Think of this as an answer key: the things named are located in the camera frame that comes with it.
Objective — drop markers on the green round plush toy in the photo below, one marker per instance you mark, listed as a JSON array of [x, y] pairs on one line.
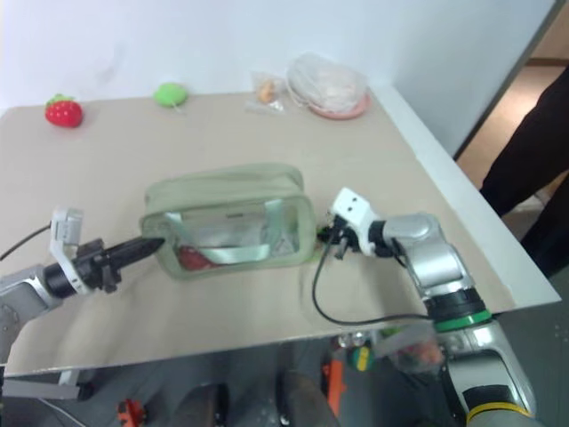
[[170, 94]]

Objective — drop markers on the clear bag with red items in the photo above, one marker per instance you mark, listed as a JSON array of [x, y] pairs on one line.
[[413, 349]]

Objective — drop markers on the small clear bag orange snacks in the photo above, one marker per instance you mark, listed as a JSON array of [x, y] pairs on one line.
[[266, 91]]

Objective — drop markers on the grey metal table bracket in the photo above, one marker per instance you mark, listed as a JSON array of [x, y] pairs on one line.
[[40, 388]]

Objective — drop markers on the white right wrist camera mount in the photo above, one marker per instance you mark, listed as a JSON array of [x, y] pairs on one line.
[[355, 209]]

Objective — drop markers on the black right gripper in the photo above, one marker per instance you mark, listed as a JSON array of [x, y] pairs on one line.
[[344, 233]]

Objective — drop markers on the orange packet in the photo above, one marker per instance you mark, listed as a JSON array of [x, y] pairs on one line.
[[193, 260]]

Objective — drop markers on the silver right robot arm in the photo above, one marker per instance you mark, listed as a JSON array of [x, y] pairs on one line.
[[435, 253]]

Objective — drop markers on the orange black tool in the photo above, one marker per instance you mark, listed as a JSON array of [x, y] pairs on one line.
[[335, 384], [131, 413]]

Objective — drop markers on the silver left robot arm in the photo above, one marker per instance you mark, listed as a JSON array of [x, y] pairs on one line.
[[22, 289]]

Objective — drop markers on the green transparent zipper pouch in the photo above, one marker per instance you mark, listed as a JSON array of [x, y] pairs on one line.
[[231, 182]]

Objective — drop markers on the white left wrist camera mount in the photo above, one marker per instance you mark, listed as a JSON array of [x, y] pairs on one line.
[[66, 222]]

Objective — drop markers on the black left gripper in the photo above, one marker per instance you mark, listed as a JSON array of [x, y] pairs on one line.
[[95, 267]]

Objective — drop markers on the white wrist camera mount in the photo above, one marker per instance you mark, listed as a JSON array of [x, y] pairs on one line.
[[66, 222], [355, 209]]

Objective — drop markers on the person in black clothes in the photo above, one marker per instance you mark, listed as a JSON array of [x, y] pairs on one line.
[[529, 169]]

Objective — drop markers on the red strawberry toy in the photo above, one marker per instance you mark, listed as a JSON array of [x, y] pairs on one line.
[[64, 111]]

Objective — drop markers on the green yellow round object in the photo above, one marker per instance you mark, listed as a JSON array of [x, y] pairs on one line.
[[362, 358]]

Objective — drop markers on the pink plate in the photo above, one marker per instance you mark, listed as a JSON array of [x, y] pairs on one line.
[[351, 111]]

